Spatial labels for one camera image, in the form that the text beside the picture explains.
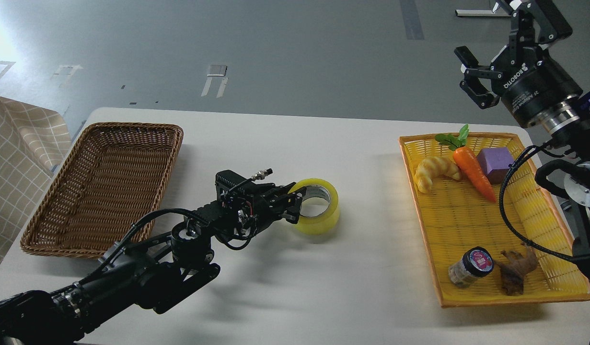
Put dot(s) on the brown wicker basket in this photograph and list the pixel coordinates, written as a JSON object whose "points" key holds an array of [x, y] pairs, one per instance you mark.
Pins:
{"points": [[115, 173]]}

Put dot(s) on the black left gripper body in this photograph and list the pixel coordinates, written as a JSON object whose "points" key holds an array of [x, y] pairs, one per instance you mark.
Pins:
{"points": [[252, 213]]}

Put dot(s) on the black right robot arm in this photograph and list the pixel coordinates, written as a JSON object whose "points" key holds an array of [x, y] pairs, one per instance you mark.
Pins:
{"points": [[568, 124]]}

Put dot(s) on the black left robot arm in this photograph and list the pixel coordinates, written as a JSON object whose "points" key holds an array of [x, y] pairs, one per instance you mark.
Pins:
{"points": [[163, 258]]}

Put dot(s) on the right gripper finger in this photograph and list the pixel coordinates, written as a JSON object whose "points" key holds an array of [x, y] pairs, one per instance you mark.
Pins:
{"points": [[535, 24], [471, 83]]}

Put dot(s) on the yellow tape roll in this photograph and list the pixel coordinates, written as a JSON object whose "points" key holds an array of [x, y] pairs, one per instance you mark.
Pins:
{"points": [[315, 188]]}

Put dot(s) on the yellow plastic basket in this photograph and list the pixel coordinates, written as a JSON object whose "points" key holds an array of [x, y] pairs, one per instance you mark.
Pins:
{"points": [[454, 217]]}

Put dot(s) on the toy croissant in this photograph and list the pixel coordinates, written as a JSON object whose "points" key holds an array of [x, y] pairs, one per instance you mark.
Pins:
{"points": [[432, 167]]}

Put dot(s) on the small jar dark lid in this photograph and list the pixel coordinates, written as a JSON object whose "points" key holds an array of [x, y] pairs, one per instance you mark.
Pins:
{"points": [[475, 264]]}

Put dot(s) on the beige checkered cloth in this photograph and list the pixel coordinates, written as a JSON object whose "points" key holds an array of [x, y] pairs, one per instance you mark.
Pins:
{"points": [[33, 142]]}

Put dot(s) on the brown toy animal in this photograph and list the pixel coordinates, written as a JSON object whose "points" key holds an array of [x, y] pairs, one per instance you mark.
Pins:
{"points": [[514, 272]]}

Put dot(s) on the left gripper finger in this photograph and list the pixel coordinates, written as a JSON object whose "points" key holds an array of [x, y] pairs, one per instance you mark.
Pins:
{"points": [[288, 206], [279, 193]]}

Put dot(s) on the toy carrot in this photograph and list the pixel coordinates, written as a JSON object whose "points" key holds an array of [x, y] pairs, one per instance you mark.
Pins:
{"points": [[467, 162]]}

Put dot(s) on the white stand base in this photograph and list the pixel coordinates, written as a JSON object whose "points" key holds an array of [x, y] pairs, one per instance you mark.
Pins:
{"points": [[496, 9]]}

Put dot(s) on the purple cube block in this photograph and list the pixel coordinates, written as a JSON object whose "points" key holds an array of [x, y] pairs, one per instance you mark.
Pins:
{"points": [[495, 163]]}

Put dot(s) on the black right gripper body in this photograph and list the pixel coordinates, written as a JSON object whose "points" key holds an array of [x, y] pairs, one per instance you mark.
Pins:
{"points": [[532, 86]]}

